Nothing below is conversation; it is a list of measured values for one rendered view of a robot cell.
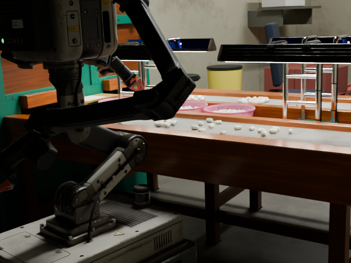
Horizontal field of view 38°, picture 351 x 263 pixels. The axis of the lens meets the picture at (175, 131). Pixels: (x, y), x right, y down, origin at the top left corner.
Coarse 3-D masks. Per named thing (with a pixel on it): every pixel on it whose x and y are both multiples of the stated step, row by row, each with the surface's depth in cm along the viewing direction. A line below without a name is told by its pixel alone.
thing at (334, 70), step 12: (312, 36) 252; (336, 36) 238; (312, 72) 245; (324, 72) 242; (336, 72) 239; (336, 84) 241; (312, 96) 248; (324, 96) 244; (336, 96) 242; (336, 108) 243; (312, 120) 250; (324, 120) 249; (336, 120) 244
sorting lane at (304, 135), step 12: (180, 120) 251; (192, 120) 250; (204, 120) 248; (216, 132) 222; (228, 132) 221; (240, 132) 220; (252, 132) 219; (288, 132) 216; (300, 132) 215; (312, 132) 214; (324, 132) 214; (336, 132) 213; (348, 132) 211; (324, 144) 194; (336, 144) 194; (348, 144) 193
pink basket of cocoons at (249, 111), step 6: (204, 108) 264; (210, 108) 270; (216, 108) 273; (222, 108) 274; (228, 108) 274; (234, 108) 273; (240, 108) 272; (246, 108) 269; (252, 108) 264; (228, 114) 249; (234, 114) 249; (240, 114) 250; (246, 114) 252; (252, 114) 258
